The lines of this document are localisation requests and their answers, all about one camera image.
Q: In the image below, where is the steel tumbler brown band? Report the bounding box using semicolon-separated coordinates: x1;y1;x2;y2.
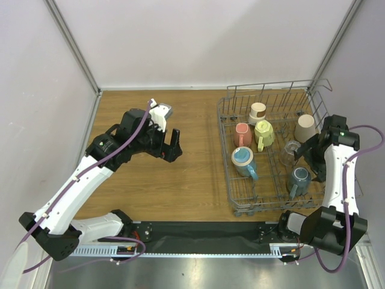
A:
248;102;266;126

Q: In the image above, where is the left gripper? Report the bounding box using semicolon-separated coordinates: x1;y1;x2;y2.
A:
131;120;182;162

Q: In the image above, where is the white cable duct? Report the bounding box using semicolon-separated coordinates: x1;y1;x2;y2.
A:
71;244;118;257

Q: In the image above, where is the grey mug white inside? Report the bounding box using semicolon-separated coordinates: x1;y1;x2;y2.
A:
286;167;311;199

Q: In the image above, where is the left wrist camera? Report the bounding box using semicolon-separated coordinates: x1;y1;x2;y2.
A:
149;99;173;132

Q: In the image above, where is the grey wire dish rack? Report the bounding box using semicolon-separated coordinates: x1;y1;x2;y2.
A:
217;79;332;216

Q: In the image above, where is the pink floral mug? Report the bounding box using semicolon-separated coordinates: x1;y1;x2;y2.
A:
233;123;253;147

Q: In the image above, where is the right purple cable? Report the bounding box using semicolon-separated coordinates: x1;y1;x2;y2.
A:
314;125;382;273

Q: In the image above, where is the beige paper cup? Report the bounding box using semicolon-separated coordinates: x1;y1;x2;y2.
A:
294;114;316;143

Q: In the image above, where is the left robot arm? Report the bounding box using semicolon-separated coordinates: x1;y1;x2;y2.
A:
19;104;182;261

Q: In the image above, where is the clear plastic cup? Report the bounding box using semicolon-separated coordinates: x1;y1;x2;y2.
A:
279;140;301;167

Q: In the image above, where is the blue mug orange inside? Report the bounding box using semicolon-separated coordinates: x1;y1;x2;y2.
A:
231;146;259;181

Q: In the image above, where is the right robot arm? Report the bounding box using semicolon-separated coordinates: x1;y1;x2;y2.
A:
277;114;368;255

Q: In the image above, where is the black base mat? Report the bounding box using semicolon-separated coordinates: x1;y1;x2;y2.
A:
133;221;284;255

